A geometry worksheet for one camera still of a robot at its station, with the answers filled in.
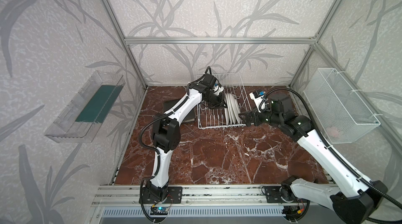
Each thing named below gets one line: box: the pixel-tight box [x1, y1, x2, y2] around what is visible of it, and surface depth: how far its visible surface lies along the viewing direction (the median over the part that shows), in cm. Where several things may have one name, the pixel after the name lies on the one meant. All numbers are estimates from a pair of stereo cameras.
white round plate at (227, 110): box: [224, 93, 231, 125], surface depth 88 cm
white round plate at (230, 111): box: [227, 93, 233, 125], surface depth 88 cm
